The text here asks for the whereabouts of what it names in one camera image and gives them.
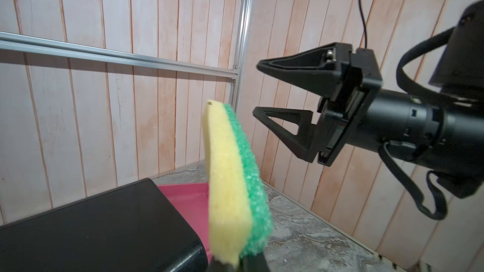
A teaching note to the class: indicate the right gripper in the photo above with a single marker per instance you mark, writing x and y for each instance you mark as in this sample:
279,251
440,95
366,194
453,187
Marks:
348,102

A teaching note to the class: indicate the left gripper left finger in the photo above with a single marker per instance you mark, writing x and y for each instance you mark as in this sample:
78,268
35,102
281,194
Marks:
217,266

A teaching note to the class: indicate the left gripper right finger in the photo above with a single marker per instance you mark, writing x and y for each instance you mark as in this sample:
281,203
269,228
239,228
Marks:
253,263

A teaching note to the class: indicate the green yellow sponge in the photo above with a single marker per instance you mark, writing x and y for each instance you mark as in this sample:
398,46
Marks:
239,218

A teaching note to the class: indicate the pink drawer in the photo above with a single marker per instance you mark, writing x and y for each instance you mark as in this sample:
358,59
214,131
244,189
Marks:
192,200

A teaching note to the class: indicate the black drawer cabinet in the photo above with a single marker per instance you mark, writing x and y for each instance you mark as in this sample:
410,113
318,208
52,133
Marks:
131,228

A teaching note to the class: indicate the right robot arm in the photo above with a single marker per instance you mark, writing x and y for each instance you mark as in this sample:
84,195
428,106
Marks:
429,134

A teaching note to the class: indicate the aluminium frame crossbar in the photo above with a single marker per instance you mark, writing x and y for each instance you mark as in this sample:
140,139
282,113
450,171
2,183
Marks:
34,45

